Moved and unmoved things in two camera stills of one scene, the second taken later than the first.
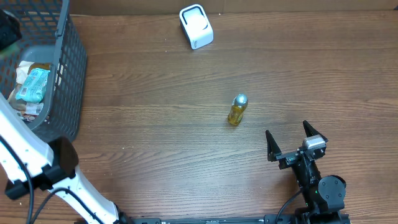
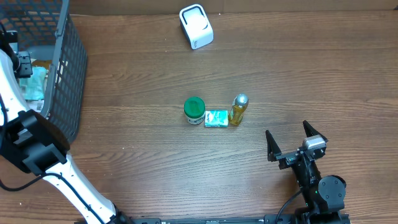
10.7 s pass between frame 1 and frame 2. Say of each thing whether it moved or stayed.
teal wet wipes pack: stayed
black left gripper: moved
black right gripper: stayed
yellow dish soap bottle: stayed
